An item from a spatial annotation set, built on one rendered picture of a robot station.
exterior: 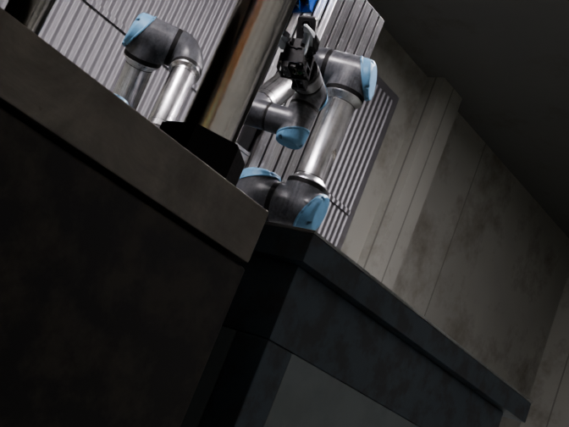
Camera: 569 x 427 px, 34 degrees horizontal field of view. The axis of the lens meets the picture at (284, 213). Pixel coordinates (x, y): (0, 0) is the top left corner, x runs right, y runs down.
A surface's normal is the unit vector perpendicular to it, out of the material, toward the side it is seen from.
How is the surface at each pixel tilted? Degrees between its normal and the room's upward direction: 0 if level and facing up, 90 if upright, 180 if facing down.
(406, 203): 90
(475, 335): 90
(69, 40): 90
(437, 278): 90
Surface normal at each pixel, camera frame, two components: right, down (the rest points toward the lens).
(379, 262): 0.73, 0.12
